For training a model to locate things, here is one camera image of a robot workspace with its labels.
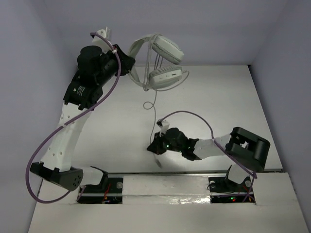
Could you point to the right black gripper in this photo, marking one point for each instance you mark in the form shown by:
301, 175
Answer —
156, 146

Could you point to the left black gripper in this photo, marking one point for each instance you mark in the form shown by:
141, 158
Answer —
123, 59

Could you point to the white over-ear headphones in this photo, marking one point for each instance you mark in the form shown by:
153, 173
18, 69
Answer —
162, 68

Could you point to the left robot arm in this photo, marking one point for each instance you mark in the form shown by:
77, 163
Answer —
84, 93

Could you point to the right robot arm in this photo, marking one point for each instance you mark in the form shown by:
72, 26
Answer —
247, 150

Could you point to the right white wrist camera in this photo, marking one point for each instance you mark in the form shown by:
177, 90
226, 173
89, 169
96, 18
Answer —
163, 125

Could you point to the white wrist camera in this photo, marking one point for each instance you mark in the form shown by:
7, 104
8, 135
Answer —
100, 37
163, 125

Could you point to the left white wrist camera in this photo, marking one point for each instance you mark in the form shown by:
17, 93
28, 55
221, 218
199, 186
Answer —
100, 37

